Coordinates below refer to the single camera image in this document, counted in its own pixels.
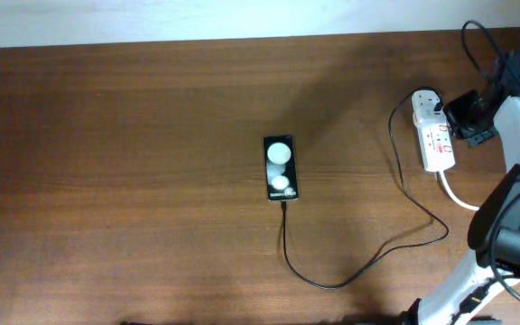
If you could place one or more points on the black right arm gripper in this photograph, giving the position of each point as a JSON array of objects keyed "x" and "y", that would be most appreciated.
[{"x": 450, "y": 111}]

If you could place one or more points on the black Galaxy flip phone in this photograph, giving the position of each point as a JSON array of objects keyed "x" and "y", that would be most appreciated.
[{"x": 280, "y": 168}]

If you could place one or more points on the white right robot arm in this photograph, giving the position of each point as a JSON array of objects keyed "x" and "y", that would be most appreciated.
[{"x": 492, "y": 264}]

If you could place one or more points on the white USB charger plug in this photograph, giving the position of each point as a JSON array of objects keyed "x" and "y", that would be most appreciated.
[{"x": 427, "y": 108}]

